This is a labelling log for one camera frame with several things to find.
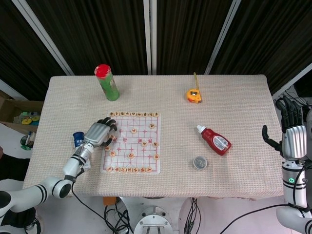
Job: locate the Chinese chess board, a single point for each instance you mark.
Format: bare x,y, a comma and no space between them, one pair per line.
140,136

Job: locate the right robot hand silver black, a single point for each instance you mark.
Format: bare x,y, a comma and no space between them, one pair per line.
295,141

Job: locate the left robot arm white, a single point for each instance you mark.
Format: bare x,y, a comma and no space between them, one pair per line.
73,163

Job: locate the red ketchup bottle white cap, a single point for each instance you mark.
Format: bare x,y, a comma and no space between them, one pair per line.
217,141

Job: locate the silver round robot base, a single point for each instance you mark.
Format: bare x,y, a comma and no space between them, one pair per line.
152,220

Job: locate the yellow tape measure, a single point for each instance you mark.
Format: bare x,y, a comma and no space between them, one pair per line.
193,95

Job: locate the orange block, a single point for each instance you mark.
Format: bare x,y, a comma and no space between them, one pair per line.
109,201

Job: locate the green can red lid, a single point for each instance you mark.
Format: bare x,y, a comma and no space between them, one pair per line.
110,85

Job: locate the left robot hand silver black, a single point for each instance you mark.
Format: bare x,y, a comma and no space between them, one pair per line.
96,134

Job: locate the brown cardboard box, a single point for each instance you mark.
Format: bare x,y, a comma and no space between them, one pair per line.
9,106

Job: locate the round silver tin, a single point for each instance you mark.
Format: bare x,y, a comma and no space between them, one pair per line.
200,162

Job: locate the beige woven tablecloth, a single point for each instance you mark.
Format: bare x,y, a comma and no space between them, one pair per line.
170,102

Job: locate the white metal frame post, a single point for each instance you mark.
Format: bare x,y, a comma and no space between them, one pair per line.
46,39
295,79
150,36
221,36

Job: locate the yellow green toy pile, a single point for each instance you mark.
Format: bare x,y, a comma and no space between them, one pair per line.
29,118

